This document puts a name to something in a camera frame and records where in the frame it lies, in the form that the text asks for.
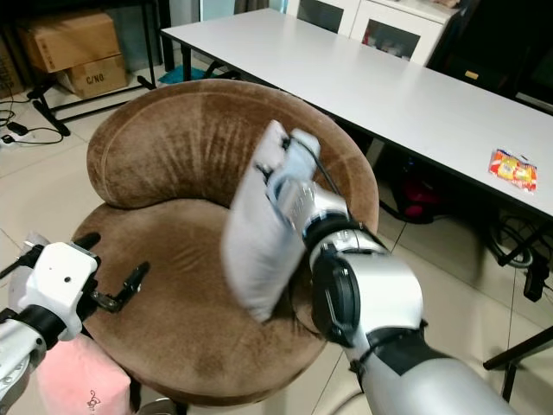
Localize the grey pillow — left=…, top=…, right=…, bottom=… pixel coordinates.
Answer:
left=19, top=232, right=53, bottom=259
left=220, top=119, right=312, bottom=324

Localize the pink pillow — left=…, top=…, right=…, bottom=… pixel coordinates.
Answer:
left=37, top=335, right=135, bottom=415

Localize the brown velvet round sofa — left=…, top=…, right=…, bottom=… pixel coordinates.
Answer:
left=73, top=80, right=381, bottom=407

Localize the teal floor mat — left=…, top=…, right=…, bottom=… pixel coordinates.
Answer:
left=157, top=65, right=208, bottom=86

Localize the grey robot foot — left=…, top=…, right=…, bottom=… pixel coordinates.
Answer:
left=137, top=398, right=184, bottom=415

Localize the long white table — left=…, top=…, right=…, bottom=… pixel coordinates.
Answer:
left=161, top=9, right=553, bottom=221

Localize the red appliance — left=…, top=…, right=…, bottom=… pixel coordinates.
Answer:
left=404, top=177, right=442, bottom=217

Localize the cardboard box black lettering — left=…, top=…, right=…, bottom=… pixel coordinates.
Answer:
left=56, top=54, right=130, bottom=99

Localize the white cabinet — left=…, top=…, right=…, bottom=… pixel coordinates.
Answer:
left=285, top=0, right=459, bottom=67

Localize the printed cardboard box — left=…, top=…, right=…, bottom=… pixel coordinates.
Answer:
left=0, top=39, right=25, bottom=98

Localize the large taped cardboard box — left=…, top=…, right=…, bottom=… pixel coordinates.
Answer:
left=20, top=10, right=126, bottom=74

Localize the orange red snack packet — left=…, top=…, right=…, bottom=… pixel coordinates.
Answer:
left=488, top=148, right=538, bottom=193

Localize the black chair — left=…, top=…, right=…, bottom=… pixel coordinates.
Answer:
left=428, top=0, right=553, bottom=109

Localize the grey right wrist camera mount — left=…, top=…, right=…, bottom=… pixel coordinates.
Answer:
left=281, top=130, right=321, bottom=182

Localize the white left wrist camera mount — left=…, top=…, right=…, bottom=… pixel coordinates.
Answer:
left=17, top=242, right=99, bottom=326

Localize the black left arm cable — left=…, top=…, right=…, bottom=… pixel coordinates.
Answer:
left=0, top=258, right=25, bottom=282

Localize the black metal table frame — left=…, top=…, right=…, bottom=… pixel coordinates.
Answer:
left=17, top=0, right=165, bottom=137

